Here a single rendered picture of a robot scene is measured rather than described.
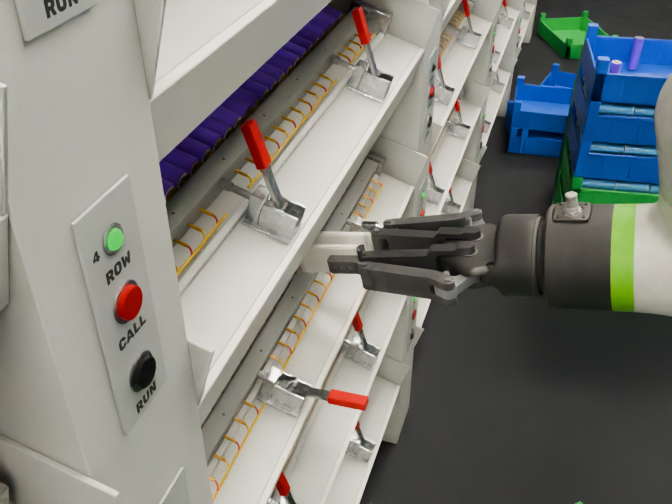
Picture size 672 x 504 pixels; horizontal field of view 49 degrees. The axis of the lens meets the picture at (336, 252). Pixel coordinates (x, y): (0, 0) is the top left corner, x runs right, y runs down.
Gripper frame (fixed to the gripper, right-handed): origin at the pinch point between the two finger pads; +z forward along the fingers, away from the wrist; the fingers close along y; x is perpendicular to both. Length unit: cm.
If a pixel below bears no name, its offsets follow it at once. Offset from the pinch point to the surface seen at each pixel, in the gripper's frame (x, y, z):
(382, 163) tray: 3.9, -27.2, 4.5
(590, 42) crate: 13, -97, -16
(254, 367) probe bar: 3.9, 13.4, 3.9
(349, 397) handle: 6.8, 13.0, -4.7
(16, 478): -14.1, 41.0, -2.4
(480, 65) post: 17, -99, 7
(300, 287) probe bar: 3.7, 1.2, 4.4
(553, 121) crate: 52, -148, 0
